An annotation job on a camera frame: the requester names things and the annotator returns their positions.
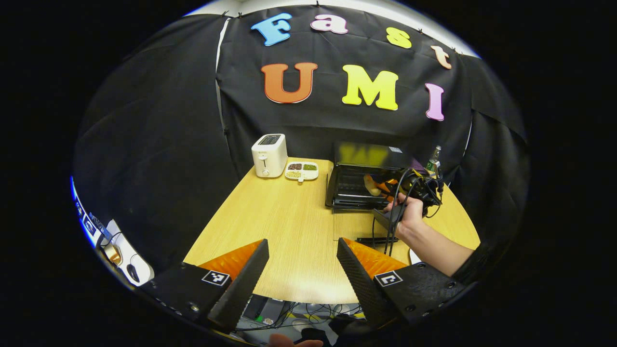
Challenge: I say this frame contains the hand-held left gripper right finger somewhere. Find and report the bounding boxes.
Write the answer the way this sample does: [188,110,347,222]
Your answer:
[336,238,467,333]

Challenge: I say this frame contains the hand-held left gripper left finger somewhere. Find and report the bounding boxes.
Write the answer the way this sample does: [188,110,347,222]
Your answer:
[140,239,269,334]

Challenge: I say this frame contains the golden bread piece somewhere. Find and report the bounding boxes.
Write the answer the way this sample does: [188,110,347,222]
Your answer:
[364,174,386,197]

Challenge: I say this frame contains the black electric oven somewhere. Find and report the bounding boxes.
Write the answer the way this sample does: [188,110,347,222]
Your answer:
[325,141,434,244]

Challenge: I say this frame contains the green plastic bottle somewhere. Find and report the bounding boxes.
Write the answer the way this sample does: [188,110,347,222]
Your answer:
[424,146,443,179]

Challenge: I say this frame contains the white divided dish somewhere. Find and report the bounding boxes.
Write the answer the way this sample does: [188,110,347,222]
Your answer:
[284,161,319,183]

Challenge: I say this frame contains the white toaster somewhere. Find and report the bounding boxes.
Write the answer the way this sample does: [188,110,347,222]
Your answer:
[251,133,288,178]

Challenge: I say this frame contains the white side desk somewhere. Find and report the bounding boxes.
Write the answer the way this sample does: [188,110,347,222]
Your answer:
[72,178,156,288]

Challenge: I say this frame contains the brown tape roll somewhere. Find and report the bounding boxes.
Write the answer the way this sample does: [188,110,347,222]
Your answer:
[103,243,124,266]

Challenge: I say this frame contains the black backdrop cloth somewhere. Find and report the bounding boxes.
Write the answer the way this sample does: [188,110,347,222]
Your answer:
[72,5,531,270]

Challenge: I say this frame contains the tangle of floor cables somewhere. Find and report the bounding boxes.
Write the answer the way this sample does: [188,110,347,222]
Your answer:
[236,301,367,334]

